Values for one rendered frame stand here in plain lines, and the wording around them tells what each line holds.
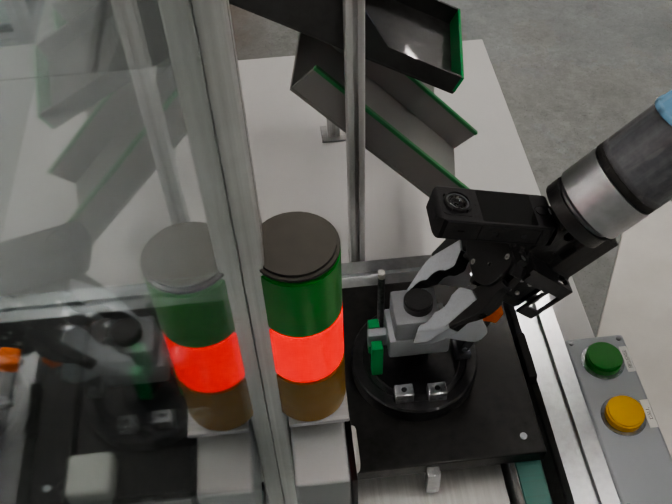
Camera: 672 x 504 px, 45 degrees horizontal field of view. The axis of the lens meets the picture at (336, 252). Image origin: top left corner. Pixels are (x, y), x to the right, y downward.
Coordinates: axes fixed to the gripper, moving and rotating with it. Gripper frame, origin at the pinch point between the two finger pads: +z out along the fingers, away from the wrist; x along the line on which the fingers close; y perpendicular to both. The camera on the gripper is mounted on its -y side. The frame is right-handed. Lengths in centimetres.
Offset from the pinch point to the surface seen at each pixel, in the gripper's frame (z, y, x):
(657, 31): -5, 167, 189
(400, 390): 6.4, 3.1, -5.0
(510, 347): -0.2, 15.7, 1.0
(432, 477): 7.9, 7.4, -13.2
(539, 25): 22, 136, 199
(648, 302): -7.7, 40.6, 12.7
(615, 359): -7.9, 23.8, -2.2
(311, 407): -7.8, -22.4, -21.4
